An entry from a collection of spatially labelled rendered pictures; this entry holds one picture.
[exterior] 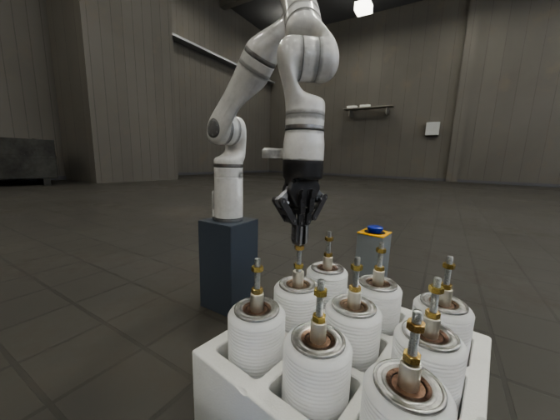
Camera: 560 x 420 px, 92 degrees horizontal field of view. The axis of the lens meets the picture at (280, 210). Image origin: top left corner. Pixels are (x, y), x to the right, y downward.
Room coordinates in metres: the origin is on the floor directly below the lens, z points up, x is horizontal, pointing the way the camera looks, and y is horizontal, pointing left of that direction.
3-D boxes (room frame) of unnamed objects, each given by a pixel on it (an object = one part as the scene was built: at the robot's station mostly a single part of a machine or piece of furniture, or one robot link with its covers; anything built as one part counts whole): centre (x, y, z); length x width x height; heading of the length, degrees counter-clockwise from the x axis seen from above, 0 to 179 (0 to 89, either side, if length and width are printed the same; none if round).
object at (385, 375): (0.26, -0.15, 0.25); 0.08 x 0.08 x 0.01
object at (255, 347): (0.41, 0.03, 0.16); 0.10 x 0.10 x 0.18
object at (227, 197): (0.87, 0.17, 0.39); 0.09 x 0.09 x 0.17; 59
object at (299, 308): (0.51, -0.04, 0.16); 0.10 x 0.10 x 0.18
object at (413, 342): (0.26, -0.15, 0.30); 0.01 x 0.01 x 0.08
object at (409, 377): (0.26, -0.15, 0.26); 0.02 x 0.02 x 0.03
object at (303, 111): (0.50, -0.03, 0.63); 0.09 x 0.07 x 0.15; 96
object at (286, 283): (0.51, -0.04, 0.25); 0.08 x 0.08 x 0.01
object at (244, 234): (0.87, 0.17, 0.15); 0.14 x 0.14 x 0.30; 59
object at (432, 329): (0.35, -0.22, 0.26); 0.02 x 0.02 x 0.03
